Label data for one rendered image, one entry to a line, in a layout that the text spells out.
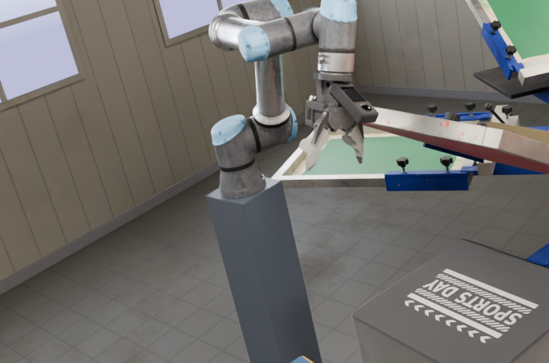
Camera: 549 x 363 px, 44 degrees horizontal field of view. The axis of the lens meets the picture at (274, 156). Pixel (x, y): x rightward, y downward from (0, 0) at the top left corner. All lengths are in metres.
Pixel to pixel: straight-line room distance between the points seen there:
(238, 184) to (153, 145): 3.20
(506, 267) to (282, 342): 0.79
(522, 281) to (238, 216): 0.85
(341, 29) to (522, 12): 2.07
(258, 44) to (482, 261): 1.00
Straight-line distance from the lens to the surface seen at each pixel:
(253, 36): 1.45
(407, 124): 1.50
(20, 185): 4.80
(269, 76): 1.97
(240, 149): 2.10
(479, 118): 3.01
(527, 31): 3.32
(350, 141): 1.48
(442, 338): 1.81
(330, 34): 1.41
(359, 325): 1.93
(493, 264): 2.08
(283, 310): 2.33
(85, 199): 5.04
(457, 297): 1.95
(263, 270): 2.21
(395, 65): 6.61
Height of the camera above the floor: 2.06
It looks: 21 degrees down
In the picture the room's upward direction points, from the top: 13 degrees counter-clockwise
